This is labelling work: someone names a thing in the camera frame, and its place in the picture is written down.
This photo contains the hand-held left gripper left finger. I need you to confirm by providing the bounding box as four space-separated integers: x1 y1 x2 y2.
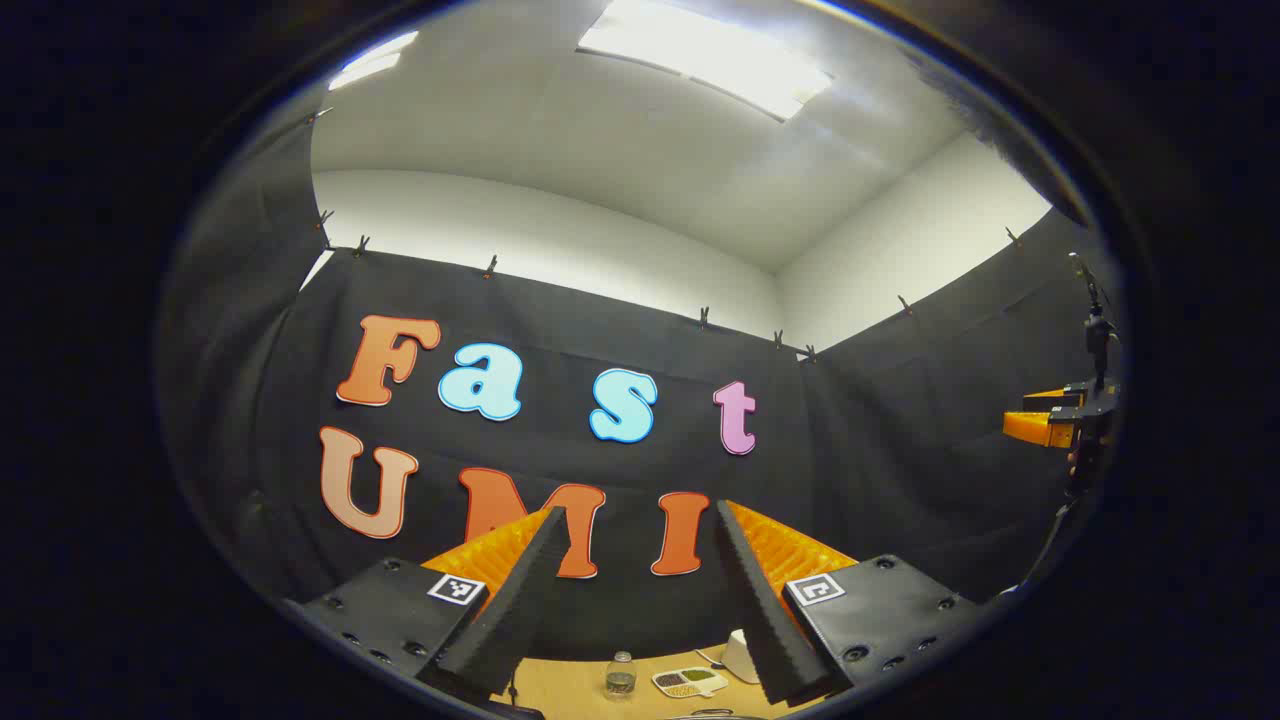
283 505 573 706

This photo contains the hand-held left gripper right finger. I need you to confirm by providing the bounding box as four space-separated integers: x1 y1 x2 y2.
712 498 996 707

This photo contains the white toaster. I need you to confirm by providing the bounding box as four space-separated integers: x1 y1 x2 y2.
720 630 761 686

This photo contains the white divided bean dish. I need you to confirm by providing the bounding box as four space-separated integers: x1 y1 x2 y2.
652 667 729 699

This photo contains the black backdrop cloth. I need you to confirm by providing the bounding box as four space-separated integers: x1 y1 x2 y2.
160 110 1126 661

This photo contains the ceiling light panel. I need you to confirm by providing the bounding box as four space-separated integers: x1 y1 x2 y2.
328 30 421 91
577 0 834 121

